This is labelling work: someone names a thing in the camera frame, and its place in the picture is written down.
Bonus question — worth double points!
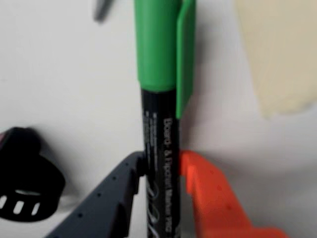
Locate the blue handled scissors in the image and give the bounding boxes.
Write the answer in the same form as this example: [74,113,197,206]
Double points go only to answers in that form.
[93,0,114,22]

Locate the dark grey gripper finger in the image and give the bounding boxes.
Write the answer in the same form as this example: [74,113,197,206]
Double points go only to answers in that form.
[45,151,147,238]

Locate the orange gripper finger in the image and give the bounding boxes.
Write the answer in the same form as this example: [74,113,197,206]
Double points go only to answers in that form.
[178,149,290,238]

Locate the long beige masking tape strip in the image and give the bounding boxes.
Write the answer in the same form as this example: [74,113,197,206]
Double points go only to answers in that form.
[234,0,317,119]

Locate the green cap black marker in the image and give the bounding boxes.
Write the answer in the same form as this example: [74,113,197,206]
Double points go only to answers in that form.
[132,0,197,238]

